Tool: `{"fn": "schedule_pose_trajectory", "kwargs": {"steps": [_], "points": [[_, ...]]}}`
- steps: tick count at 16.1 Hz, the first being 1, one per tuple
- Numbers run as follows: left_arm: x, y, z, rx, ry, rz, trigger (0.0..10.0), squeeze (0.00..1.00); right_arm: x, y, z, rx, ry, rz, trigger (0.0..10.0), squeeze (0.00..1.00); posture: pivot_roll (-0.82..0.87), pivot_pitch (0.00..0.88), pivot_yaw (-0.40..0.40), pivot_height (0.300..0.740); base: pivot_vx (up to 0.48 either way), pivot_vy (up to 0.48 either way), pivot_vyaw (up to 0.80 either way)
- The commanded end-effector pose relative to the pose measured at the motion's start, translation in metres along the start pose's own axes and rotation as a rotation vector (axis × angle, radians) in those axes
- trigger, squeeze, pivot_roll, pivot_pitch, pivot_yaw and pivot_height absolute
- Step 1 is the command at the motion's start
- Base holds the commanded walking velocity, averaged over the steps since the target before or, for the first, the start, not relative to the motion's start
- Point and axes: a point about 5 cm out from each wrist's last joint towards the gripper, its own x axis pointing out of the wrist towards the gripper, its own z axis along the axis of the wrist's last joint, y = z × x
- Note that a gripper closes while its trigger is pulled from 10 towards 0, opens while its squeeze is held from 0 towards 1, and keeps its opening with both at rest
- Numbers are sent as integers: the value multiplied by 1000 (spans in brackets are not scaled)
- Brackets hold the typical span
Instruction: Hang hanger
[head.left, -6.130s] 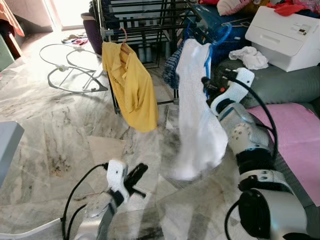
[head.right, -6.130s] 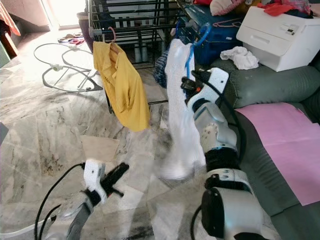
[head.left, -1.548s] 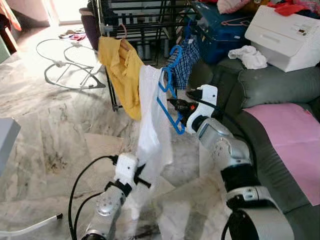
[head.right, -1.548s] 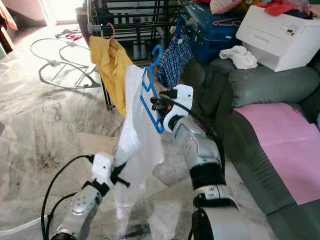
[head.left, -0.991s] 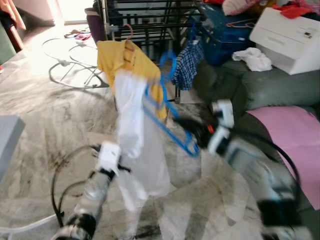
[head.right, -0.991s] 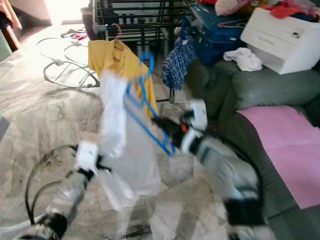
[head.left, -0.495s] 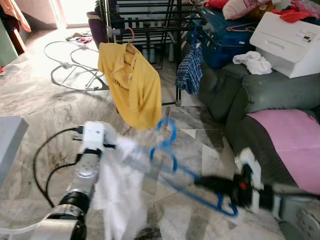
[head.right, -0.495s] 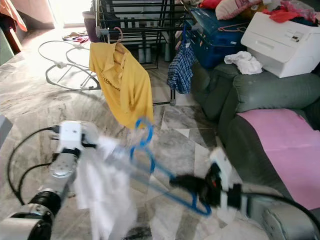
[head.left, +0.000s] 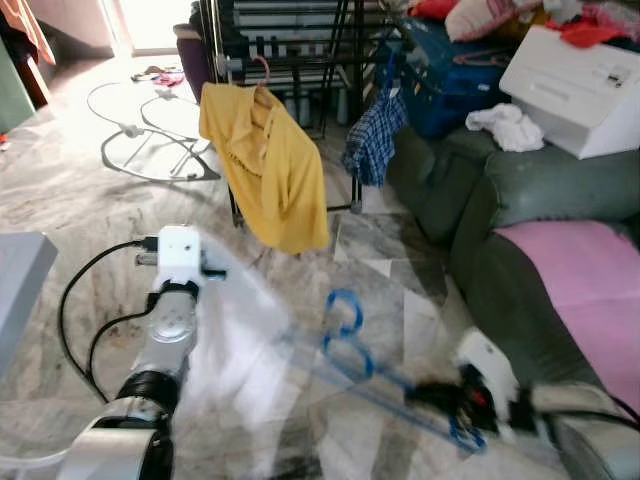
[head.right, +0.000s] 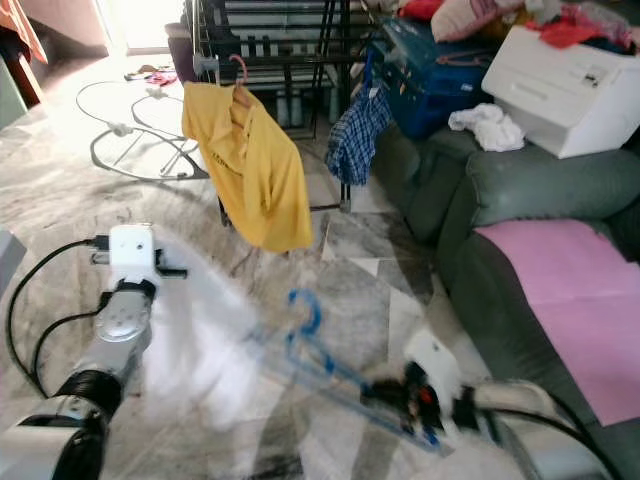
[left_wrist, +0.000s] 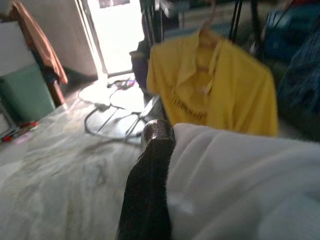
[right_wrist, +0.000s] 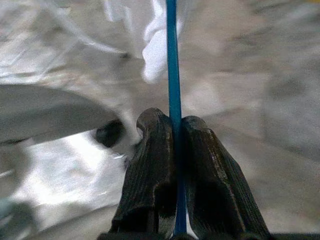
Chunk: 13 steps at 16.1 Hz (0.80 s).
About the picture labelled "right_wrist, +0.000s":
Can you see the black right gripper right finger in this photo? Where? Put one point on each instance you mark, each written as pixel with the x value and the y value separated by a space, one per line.
pixel 212 180

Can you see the large white cloth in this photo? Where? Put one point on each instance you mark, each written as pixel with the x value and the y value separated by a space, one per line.
pixel 155 57

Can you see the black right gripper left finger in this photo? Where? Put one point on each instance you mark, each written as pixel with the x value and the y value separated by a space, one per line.
pixel 150 162

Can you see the blue plastic hanger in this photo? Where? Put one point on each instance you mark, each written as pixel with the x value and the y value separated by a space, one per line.
pixel 173 75

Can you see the grey folding table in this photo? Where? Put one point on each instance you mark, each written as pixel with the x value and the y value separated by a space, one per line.
pixel 50 112

